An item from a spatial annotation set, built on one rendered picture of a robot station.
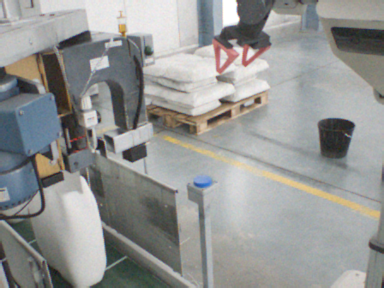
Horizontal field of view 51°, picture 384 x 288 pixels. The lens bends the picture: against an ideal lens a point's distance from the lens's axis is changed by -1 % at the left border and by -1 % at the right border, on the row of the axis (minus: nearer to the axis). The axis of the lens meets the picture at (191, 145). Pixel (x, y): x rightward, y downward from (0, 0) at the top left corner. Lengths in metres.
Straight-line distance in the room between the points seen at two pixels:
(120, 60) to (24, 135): 0.48
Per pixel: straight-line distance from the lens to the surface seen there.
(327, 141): 3.42
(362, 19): 0.96
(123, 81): 1.18
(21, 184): 0.87
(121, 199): 1.90
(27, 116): 0.76
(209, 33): 7.07
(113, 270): 1.78
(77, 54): 1.09
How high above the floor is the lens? 1.51
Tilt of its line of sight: 24 degrees down
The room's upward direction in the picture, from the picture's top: 4 degrees counter-clockwise
